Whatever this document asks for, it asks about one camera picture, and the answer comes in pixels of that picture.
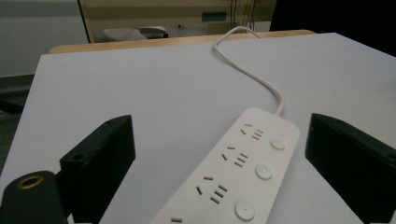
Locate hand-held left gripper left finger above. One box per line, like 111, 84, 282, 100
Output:
59, 114, 136, 224

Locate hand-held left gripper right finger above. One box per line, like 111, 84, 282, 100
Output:
304, 112, 396, 224

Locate white power strip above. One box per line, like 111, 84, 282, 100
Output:
148, 107, 301, 224

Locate white board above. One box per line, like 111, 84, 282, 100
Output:
0, 32, 396, 224

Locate wooden table edge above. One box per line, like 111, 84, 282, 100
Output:
49, 29, 316, 55

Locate beige cabinet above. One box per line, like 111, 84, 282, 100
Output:
78, 0, 277, 44

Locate white power strip cable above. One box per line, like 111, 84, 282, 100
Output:
213, 25, 285, 117

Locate hanging cables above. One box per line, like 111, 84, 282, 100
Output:
229, 0, 260, 30

